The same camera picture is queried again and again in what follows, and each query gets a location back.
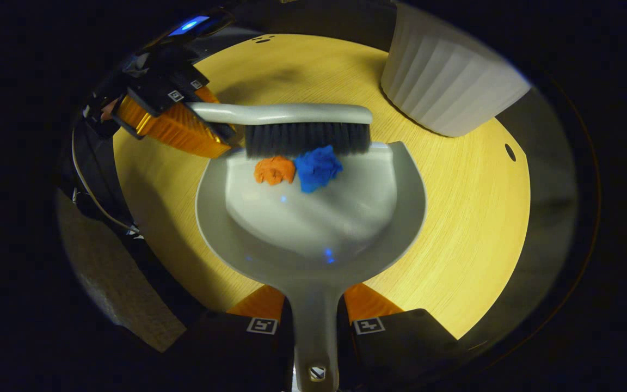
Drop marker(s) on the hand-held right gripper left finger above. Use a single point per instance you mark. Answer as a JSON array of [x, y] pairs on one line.
[[232, 354]]

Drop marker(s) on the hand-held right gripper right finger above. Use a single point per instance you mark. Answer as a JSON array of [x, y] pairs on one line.
[[395, 354]]

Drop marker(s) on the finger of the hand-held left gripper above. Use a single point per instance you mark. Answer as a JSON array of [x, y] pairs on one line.
[[177, 128], [196, 84]]

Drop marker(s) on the small white broom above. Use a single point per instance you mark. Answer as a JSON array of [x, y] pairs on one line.
[[292, 113]]

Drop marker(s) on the orange trash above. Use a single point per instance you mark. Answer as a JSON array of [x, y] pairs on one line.
[[274, 170]]

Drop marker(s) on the blue trash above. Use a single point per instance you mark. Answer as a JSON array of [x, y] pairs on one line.
[[316, 169]]

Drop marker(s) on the white plastic dustpan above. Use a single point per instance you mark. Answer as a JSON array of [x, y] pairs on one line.
[[313, 228]]

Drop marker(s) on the white ribbed garbage bin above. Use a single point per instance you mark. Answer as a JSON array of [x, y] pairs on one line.
[[444, 81]]

